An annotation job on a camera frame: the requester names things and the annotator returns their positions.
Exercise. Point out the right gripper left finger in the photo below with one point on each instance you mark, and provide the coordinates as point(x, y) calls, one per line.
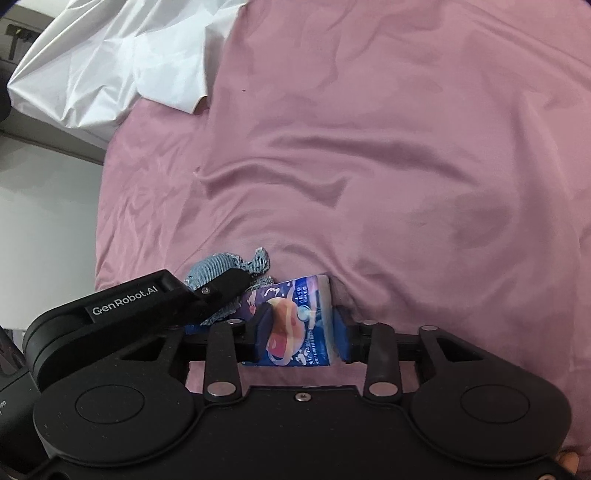
point(223, 345)

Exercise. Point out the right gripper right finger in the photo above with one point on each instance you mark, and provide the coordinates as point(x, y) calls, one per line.
point(379, 347)

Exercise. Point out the blue knitted cloth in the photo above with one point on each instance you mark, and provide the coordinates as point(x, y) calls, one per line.
point(212, 266)

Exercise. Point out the pink bed sheet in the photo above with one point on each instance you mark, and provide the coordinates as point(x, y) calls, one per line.
point(432, 157)

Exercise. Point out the person's bare foot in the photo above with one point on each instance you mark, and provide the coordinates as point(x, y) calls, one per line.
point(569, 460)

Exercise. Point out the white plastic cover sheet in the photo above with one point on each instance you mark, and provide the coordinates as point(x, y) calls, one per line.
point(89, 66)

